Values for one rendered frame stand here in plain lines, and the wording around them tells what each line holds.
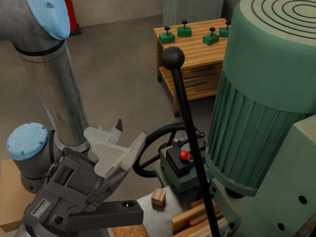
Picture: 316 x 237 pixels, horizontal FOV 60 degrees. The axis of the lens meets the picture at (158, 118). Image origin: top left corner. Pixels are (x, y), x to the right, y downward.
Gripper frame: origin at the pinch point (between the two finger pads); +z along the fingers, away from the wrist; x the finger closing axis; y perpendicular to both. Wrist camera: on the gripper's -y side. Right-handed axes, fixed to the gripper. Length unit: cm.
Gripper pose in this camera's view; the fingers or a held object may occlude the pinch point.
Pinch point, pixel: (135, 126)
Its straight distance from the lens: 44.1
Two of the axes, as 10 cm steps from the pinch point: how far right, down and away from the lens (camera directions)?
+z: 5.2, -8.5, 0.9
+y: -7.8, -5.2, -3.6
